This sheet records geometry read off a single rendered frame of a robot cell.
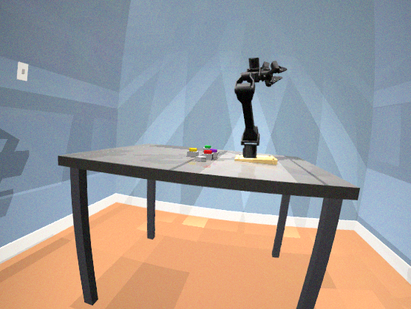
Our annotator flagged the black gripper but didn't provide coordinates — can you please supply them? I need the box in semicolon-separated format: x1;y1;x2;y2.
261;61;287;87

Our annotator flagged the yellow button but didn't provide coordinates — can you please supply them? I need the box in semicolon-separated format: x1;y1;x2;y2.
187;148;199;157

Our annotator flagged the red button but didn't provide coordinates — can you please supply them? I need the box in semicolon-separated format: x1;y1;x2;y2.
202;150;214;160

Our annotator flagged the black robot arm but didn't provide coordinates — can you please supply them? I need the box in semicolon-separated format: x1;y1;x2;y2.
234;58;270;158

